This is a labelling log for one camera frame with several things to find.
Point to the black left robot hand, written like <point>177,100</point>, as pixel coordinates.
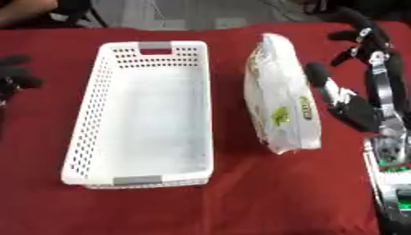
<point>15,76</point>

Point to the person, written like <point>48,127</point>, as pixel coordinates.
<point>24,9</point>

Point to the black chair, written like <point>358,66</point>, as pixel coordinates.
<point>75,10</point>

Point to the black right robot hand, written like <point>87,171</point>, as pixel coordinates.
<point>369,91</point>

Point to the white perforated plastic basket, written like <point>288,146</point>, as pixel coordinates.
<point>144,122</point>

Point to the white plastic snack bag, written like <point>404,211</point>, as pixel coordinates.
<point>281,91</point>

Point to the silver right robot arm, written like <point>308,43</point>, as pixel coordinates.
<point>393,177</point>

